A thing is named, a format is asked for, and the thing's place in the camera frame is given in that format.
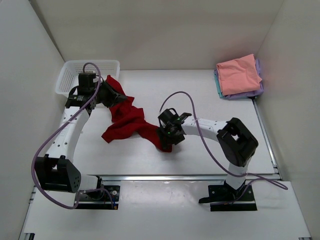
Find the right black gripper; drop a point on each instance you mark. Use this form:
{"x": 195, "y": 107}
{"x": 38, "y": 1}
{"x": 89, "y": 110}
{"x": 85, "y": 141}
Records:
{"x": 161, "y": 134}

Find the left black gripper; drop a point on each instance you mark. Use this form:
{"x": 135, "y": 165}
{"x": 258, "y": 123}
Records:
{"x": 114, "y": 98}

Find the red t shirt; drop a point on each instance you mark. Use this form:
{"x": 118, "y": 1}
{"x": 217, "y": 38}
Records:
{"x": 127, "y": 120}

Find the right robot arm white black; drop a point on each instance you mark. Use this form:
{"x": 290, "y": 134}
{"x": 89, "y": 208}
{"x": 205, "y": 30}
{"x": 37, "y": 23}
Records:
{"x": 236, "y": 141}

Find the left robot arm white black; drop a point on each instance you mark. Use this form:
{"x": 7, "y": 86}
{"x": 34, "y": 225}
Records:
{"x": 55, "y": 170}

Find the white plastic basket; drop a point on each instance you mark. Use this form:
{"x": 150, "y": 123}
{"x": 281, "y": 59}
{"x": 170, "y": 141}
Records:
{"x": 68, "y": 77}

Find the folded teal t shirt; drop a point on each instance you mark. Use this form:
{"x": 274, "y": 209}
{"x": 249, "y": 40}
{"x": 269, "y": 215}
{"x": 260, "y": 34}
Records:
{"x": 218, "y": 86}

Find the folded pink t shirt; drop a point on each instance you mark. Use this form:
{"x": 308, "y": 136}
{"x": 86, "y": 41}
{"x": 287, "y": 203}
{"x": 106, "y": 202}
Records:
{"x": 238, "y": 75}

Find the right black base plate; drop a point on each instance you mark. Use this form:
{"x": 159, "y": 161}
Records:
{"x": 224, "y": 199}

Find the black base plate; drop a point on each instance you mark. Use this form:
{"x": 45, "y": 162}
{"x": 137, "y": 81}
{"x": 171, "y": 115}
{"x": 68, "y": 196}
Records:
{"x": 224, "y": 199}
{"x": 100, "y": 200}

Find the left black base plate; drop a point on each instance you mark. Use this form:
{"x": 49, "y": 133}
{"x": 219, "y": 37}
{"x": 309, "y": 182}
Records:
{"x": 100, "y": 200}

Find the aluminium rail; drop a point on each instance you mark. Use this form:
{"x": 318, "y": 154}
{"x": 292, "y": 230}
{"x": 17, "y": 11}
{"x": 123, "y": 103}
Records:
{"x": 188, "y": 177}

